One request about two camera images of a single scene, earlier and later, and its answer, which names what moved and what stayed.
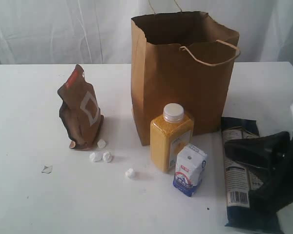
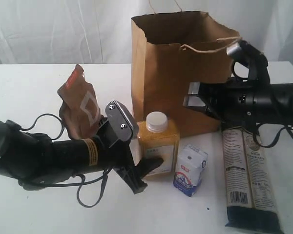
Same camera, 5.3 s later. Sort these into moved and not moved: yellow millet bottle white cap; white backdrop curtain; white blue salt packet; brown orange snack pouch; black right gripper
Moved: yellow millet bottle white cap; black right gripper
Not moved: white backdrop curtain; brown orange snack pouch; white blue salt packet
